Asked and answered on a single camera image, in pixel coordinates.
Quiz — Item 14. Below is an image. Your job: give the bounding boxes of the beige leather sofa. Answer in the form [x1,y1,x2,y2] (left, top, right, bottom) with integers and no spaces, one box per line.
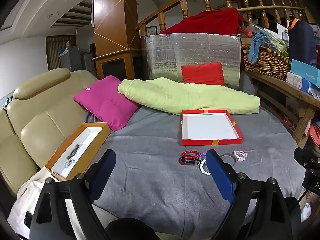
[0,67,100,198]

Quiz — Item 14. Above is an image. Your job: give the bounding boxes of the wooden stair banister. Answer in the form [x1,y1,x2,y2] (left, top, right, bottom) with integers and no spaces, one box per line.
[135,0,315,38]

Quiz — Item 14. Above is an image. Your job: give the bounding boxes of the magenta pillow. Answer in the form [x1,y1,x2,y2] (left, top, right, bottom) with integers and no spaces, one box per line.
[74,75,139,132]

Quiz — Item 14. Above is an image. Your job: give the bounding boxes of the blue cloth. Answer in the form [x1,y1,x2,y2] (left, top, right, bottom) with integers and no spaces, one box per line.
[247,32,269,64]

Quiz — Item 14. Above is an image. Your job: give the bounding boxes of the pink bag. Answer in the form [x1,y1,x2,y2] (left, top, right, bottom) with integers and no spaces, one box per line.
[306,121,320,153]

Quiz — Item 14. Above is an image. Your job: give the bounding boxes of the orange shallow box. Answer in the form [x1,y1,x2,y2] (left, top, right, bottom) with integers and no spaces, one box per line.
[45,122,111,182]

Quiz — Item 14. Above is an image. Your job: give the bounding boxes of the navy bag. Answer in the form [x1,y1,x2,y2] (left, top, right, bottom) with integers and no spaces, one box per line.
[287,17,317,67]

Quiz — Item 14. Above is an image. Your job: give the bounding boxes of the silver foil mat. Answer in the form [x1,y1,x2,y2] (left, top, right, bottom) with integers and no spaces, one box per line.
[140,32,242,90]

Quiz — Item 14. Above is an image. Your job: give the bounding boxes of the white cloth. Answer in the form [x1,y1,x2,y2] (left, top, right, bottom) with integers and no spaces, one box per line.
[7,166,83,240]

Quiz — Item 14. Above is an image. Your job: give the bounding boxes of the green folded blanket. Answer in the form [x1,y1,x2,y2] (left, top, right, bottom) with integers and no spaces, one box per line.
[117,77,261,115]

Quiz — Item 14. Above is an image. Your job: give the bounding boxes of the grey metal cabinet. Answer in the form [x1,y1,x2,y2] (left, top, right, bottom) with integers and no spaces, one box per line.
[60,46,83,72]

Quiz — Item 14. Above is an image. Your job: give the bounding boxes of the red beaded bracelet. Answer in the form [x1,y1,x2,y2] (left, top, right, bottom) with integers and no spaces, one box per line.
[182,150,201,159]

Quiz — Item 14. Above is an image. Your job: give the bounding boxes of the wooden cabinet pillar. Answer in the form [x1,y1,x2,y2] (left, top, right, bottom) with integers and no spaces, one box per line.
[92,0,144,80]

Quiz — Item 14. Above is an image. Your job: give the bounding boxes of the black cord bracelet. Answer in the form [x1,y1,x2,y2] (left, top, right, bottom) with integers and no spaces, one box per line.
[184,156,202,167]

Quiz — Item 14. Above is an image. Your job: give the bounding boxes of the red blanket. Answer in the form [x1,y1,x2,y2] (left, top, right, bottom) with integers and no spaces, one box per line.
[160,8,244,35]

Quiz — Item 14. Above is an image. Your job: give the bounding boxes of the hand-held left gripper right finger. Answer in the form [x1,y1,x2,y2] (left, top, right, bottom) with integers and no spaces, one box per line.
[205,149,293,240]

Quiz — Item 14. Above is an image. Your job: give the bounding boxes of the red shallow box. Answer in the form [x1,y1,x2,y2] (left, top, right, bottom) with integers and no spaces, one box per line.
[180,109,243,146]

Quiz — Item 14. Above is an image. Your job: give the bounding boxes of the red pillow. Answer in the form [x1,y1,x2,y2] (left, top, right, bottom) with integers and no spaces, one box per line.
[180,62,225,86]

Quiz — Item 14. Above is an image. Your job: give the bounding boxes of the metal bangle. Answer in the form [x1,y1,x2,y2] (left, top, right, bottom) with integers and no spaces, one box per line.
[220,153,237,166]

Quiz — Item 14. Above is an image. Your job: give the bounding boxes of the blue cardboard box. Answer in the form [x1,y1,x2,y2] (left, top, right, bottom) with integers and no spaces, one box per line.
[290,59,320,88]

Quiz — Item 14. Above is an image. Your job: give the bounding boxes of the brown curtain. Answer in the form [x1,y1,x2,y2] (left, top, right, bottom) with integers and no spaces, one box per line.
[46,35,77,70]

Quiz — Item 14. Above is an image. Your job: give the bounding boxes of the white printed box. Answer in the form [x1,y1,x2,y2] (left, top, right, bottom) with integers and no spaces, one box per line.
[286,72,310,92]

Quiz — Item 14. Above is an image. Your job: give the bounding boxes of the dark red hair tie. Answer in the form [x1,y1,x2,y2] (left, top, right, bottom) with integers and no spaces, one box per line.
[178,156,194,167]

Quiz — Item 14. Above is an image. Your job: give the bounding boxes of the wooden bench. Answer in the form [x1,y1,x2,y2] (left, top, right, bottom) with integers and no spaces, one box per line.
[244,69,320,143]

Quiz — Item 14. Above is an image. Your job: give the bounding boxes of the grey blanket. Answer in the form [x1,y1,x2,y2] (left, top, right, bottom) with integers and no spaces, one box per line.
[85,105,307,238]

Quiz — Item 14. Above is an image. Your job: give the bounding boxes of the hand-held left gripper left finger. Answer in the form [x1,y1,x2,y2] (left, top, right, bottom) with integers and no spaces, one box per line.
[29,149,117,240]

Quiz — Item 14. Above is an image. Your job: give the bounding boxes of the wicker basket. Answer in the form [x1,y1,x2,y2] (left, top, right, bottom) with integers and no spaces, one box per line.
[241,44,292,80]

